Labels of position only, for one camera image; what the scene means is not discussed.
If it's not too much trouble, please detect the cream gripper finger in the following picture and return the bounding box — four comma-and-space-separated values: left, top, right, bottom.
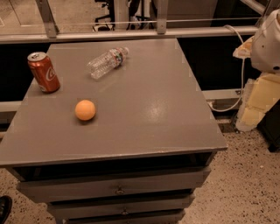
233, 38, 253, 60
235, 73, 280, 132

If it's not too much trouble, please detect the orange fruit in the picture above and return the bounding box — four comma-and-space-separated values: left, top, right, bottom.
75, 100, 96, 121

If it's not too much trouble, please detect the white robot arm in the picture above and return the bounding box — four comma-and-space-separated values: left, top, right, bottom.
233, 10, 280, 131

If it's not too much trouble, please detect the grey drawer cabinet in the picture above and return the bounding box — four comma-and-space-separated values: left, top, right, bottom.
0, 39, 227, 224

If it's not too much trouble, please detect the clear plastic water bottle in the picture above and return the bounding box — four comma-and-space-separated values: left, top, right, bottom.
87, 47, 130, 81

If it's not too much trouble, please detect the brass drawer knob upper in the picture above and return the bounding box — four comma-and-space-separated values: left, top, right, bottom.
115, 186, 124, 195

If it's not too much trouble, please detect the brass drawer knob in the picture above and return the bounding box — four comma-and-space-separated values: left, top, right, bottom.
121, 208, 130, 216
115, 186, 124, 195

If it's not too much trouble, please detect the brass drawer knob lower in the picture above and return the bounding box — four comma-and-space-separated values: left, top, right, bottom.
121, 208, 130, 216

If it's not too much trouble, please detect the red soda can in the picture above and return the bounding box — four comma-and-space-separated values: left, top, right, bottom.
27, 52, 60, 94

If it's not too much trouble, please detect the black shoe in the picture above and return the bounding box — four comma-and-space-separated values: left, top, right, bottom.
0, 196, 12, 224

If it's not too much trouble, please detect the white cable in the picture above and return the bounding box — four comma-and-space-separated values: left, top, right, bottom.
207, 24, 247, 113

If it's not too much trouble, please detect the metal railing frame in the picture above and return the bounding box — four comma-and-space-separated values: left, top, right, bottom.
0, 0, 280, 45

